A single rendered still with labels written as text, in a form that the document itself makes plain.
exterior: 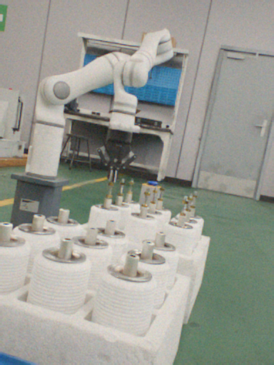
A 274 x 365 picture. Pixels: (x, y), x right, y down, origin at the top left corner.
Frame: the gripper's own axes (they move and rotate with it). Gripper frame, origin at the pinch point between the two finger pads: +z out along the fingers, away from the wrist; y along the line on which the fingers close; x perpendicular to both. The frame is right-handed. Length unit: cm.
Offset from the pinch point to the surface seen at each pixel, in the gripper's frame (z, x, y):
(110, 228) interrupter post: 8.7, 35.1, 3.7
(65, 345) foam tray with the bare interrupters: 20, 65, 12
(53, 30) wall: -156, -547, 47
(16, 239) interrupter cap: 10, 49, 22
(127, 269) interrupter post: 9, 61, 4
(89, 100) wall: -62, -522, -23
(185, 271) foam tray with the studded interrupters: 21.2, 19.9, -21.7
